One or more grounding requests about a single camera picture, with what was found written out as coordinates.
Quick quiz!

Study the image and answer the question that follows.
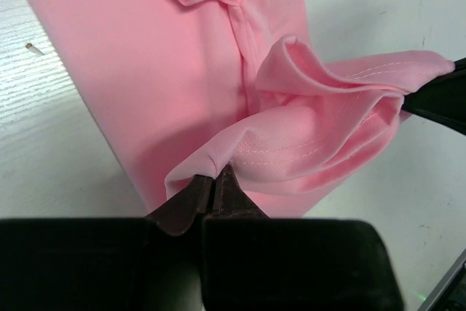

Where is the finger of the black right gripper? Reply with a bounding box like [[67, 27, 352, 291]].
[[401, 58, 466, 131]]

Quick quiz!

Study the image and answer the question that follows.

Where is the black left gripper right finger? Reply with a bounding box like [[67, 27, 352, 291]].
[[202, 166, 404, 310]]

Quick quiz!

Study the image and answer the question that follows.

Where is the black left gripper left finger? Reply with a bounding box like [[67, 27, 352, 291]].
[[1, 176, 213, 310]]

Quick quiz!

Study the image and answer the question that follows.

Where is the pink t-shirt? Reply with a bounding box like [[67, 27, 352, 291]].
[[28, 0, 454, 217]]

